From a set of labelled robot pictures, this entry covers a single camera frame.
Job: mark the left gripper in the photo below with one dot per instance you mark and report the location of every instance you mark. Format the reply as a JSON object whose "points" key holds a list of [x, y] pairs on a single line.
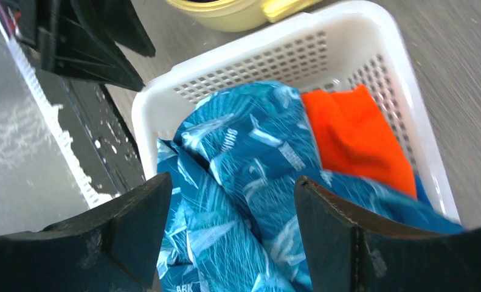
{"points": [[77, 39]]}

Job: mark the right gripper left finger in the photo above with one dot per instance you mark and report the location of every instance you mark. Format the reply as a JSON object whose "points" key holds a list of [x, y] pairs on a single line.
{"points": [[112, 247]]}

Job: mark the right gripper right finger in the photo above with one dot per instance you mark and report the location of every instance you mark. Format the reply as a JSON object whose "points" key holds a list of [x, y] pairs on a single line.
{"points": [[349, 248]]}

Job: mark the blue cloth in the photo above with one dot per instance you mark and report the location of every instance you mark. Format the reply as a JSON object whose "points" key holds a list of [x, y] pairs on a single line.
{"points": [[421, 193]]}

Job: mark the orange garment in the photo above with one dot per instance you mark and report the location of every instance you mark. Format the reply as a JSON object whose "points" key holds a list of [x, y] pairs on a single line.
{"points": [[354, 138]]}

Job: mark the blue patterned garment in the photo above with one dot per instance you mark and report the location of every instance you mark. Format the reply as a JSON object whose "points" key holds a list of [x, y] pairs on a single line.
{"points": [[232, 223]]}

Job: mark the yellow hard-shell suitcase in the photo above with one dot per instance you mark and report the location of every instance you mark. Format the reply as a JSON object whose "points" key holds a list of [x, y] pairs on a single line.
{"points": [[240, 15]]}

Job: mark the white perforated plastic basket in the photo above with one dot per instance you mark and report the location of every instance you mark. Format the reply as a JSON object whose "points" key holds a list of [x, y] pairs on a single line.
{"points": [[333, 49]]}

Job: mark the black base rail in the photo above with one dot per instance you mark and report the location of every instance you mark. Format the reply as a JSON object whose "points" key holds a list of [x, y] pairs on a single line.
{"points": [[96, 134]]}

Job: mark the slotted metal cable duct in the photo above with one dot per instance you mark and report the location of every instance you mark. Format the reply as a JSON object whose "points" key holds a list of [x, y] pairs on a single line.
{"points": [[50, 114]]}

